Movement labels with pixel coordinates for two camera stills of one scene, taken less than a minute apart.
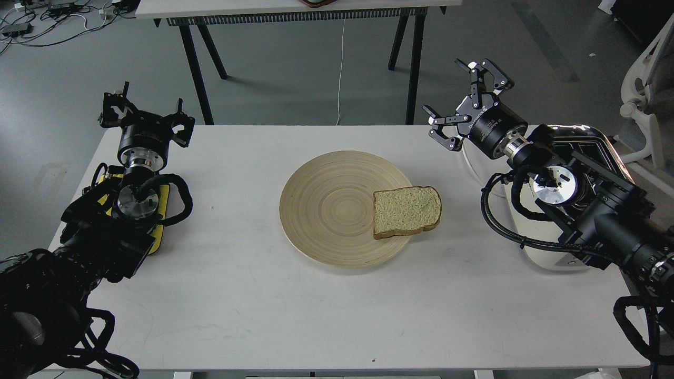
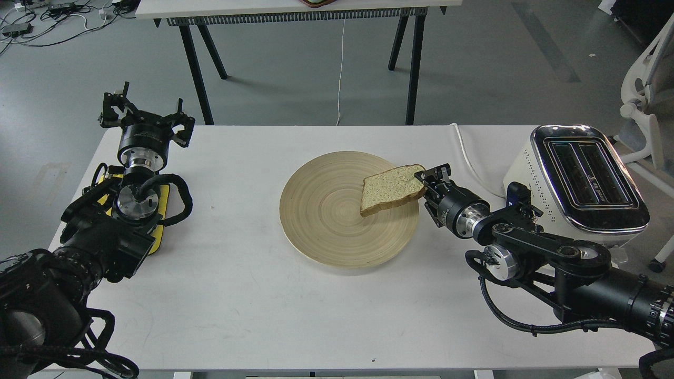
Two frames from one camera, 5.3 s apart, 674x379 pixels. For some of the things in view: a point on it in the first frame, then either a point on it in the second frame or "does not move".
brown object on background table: [317, 3] does not move
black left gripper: [144, 137] does not move
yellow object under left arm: [164, 193] does not move
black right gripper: [495, 129] to [458, 208]
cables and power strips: [45, 22] does not move
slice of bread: [406, 210] to [391, 186]
